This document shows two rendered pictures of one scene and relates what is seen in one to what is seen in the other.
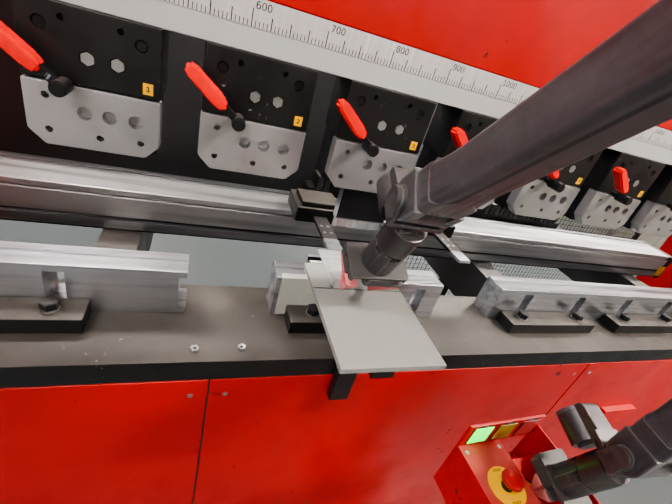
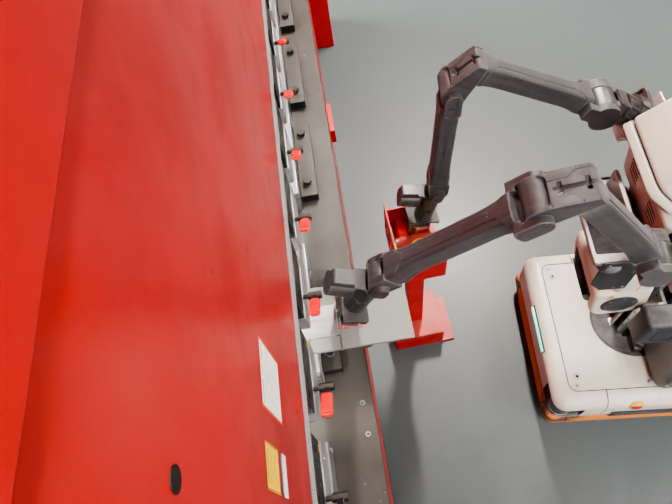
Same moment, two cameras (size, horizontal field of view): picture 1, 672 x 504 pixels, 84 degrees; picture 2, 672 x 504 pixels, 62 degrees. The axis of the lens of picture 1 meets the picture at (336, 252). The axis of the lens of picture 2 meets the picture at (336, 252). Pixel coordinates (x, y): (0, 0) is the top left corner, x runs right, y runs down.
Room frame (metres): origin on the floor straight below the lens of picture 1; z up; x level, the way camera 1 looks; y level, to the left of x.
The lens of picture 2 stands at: (0.28, 0.42, 2.33)
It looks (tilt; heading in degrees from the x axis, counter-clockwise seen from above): 61 degrees down; 299
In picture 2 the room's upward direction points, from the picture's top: 14 degrees counter-clockwise
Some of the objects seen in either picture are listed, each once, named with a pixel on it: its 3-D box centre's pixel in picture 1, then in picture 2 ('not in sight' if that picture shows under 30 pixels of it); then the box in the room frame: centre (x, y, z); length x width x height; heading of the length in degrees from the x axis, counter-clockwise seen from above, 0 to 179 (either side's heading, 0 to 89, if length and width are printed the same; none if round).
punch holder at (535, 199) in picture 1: (541, 173); (269, 146); (0.82, -0.36, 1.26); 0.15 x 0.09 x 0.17; 114
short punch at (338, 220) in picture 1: (362, 206); not in sight; (0.67, -0.02, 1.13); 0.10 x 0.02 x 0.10; 114
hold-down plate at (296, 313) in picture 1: (355, 319); (326, 319); (0.63, -0.08, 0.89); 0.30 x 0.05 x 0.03; 114
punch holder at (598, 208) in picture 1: (605, 187); (264, 89); (0.90, -0.55, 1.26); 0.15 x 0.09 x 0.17; 114
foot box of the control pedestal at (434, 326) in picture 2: not in sight; (420, 318); (0.44, -0.48, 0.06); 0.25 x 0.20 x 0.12; 26
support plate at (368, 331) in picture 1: (367, 310); (357, 313); (0.53, -0.08, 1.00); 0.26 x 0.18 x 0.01; 24
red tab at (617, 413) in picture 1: (612, 414); (331, 122); (0.94, -1.02, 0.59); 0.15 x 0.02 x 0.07; 114
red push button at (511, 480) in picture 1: (509, 483); not in sight; (0.44, -0.42, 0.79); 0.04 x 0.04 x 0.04
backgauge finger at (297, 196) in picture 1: (322, 218); not in sight; (0.81, 0.06, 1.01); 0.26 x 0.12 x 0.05; 24
